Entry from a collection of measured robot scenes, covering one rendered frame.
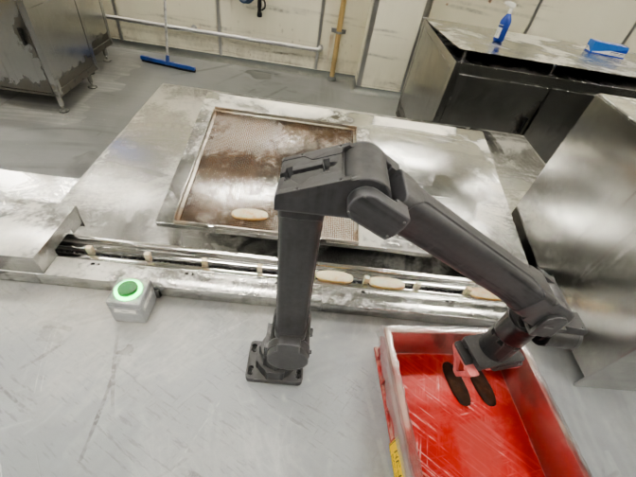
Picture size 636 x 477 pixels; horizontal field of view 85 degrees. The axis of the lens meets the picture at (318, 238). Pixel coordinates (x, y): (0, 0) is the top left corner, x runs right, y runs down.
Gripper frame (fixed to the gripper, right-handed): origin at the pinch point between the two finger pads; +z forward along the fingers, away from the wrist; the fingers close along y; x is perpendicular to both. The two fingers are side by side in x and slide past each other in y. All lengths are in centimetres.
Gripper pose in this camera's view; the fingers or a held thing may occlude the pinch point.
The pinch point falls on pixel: (471, 368)
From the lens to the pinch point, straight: 83.7
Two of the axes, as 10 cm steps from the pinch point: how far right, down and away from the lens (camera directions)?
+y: -9.6, 0.6, -2.7
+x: 2.3, 7.2, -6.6
